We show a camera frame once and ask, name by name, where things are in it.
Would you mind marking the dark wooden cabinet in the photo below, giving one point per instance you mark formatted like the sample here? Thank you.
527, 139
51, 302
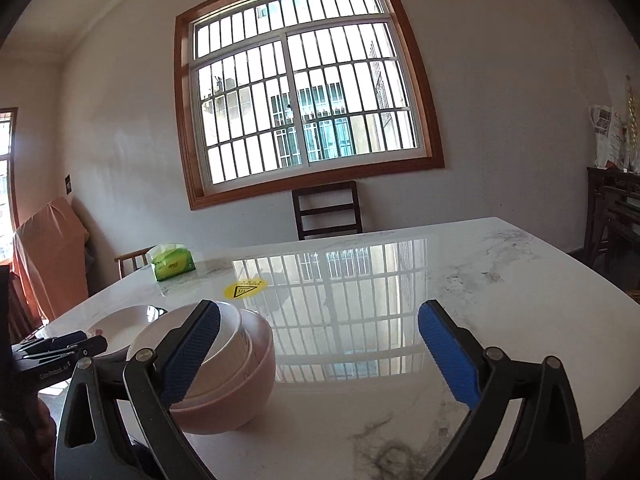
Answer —
615, 210

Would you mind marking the medium white bowl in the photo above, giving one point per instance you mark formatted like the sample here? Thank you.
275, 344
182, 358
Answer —
241, 352

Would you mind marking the light wooden chair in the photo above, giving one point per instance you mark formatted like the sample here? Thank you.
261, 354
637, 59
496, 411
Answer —
132, 259

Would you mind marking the large pink bowl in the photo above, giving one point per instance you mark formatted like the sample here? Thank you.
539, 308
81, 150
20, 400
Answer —
250, 390

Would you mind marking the small white bunny-print bowl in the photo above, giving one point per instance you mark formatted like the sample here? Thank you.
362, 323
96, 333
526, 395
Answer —
227, 317

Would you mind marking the white pink-flower plate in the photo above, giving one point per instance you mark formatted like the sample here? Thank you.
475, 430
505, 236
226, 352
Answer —
120, 325

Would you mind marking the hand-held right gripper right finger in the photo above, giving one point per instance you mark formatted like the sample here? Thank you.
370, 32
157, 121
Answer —
447, 355

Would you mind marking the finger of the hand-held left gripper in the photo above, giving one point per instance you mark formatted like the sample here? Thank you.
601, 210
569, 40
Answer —
75, 348
55, 341

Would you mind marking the golden ornament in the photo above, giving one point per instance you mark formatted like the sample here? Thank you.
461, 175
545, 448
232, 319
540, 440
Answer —
634, 120

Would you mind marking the green tissue pack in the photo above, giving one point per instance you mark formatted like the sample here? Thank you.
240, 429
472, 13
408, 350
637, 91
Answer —
172, 265

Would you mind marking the folded newspaper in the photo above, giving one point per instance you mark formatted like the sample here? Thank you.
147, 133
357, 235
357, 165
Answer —
602, 130

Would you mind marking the wood-framed barred window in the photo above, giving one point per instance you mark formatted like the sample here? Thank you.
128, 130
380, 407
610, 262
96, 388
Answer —
300, 85

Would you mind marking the black wall switch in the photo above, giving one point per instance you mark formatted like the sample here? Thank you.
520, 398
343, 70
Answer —
68, 185

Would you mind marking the dark wooden chair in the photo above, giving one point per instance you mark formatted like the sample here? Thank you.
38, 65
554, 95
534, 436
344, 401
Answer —
325, 210

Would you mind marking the round yellow sticker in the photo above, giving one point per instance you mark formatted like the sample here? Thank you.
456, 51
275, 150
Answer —
245, 291

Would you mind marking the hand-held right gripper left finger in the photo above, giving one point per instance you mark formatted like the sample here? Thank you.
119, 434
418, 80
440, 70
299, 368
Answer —
192, 355

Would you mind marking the orange cloth cover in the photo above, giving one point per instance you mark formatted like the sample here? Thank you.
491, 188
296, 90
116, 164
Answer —
45, 250

